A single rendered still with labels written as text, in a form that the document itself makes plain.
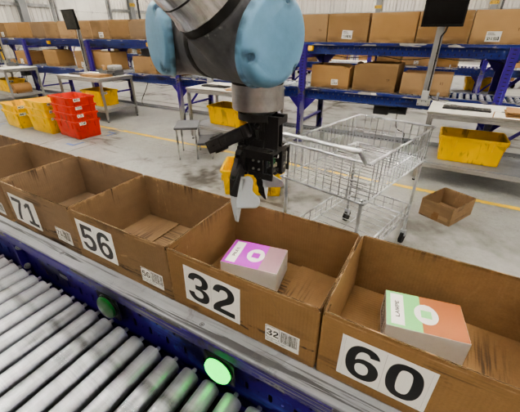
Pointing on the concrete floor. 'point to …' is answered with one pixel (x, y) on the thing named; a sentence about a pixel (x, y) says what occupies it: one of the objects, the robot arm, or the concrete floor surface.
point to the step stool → (195, 133)
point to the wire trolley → (359, 172)
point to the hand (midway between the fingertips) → (248, 206)
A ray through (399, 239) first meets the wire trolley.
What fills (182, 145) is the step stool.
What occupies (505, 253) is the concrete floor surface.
